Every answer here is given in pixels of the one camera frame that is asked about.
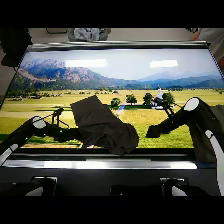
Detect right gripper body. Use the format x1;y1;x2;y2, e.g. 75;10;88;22
145;120;172;139

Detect dark brown T-shirt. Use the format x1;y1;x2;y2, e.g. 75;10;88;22
69;94;140;156

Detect person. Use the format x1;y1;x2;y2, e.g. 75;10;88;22
191;27;224;73

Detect heap of clothes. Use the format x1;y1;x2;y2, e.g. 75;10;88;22
67;27;112;43

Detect black garment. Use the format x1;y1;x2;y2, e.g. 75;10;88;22
0;27;34;70

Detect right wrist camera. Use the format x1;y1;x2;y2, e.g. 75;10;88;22
152;96;176;118

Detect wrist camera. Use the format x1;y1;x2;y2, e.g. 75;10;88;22
152;96;176;118
51;107;71;130

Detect silver frame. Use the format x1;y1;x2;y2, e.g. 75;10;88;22
0;148;224;197

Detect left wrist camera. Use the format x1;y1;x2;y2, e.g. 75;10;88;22
51;107;71;130

